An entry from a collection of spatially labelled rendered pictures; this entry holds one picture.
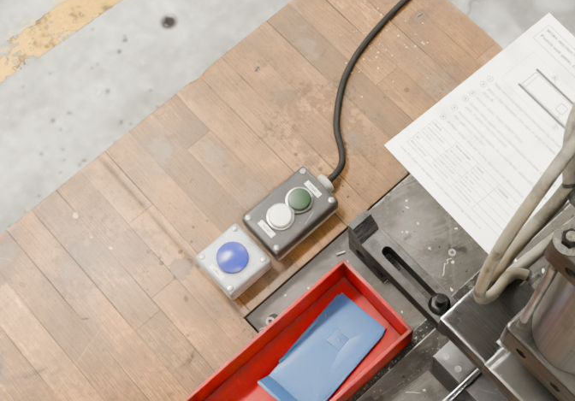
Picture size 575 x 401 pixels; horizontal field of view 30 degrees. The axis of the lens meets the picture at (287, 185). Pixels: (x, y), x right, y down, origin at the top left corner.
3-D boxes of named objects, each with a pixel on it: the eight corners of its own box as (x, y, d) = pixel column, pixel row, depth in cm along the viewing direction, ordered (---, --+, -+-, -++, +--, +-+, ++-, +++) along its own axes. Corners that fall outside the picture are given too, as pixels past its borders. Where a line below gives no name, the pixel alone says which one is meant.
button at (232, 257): (210, 260, 134) (209, 255, 132) (235, 239, 135) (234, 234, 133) (232, 282, 133) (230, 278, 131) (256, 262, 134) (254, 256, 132)
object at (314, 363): (258, 386, 129) (257, 382, 126) (341, 293, 133) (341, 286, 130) (302, 425, 127) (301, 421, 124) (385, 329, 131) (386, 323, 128)
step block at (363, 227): (348, 247, 135) (347, 224, 127) (365, 232, 136) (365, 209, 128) (383, 284, 133) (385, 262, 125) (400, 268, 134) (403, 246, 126)
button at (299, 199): (283, 203, 136) (282, 197, 134) (300, 189, 137) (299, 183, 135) (299, 219, 135) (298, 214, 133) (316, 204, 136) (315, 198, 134)
